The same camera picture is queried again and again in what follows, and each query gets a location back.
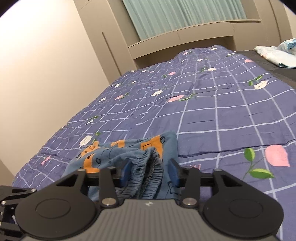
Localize teal window curtain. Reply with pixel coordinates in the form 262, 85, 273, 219
123, 0, 247, 40

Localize blue pants orange cars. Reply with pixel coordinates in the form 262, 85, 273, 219
63, 132, 181, 201

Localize purple plaid floral quilt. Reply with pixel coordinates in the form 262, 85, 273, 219
13, 46, 295, 240

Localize light blue crumpled blanket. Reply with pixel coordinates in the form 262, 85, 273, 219
254, 38, 296, 69

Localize dark grey quilted mattress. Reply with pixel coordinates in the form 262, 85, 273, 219
236, 50, 296, 89

